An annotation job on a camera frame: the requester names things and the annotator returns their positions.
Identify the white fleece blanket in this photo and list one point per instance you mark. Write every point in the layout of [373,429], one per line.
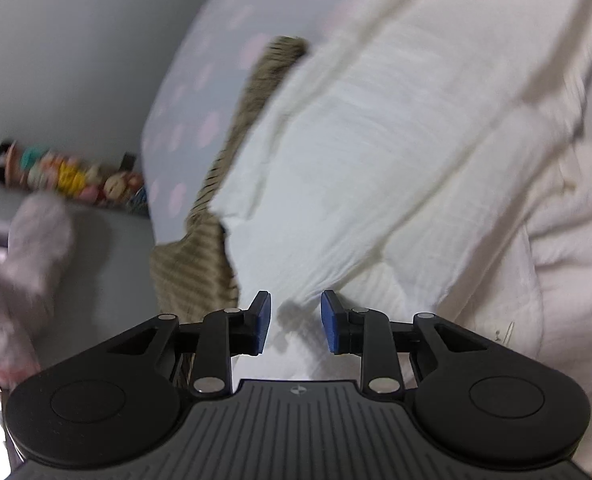
[575,260]

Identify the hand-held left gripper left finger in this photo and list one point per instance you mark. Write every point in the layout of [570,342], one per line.
[263,322]

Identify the row of plush toys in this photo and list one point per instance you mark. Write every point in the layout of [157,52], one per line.
[71,177]

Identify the pink fuzzy blanket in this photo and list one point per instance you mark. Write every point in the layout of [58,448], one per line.
[31,250]

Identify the polka dot bed sheet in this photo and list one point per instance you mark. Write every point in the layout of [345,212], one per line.
[186,85]

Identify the white muslin garment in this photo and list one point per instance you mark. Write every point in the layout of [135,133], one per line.
[375,160]

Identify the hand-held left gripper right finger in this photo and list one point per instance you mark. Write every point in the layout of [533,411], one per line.
[332,325]

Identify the brown striped garment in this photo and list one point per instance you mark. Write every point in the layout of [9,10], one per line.
[191,260]

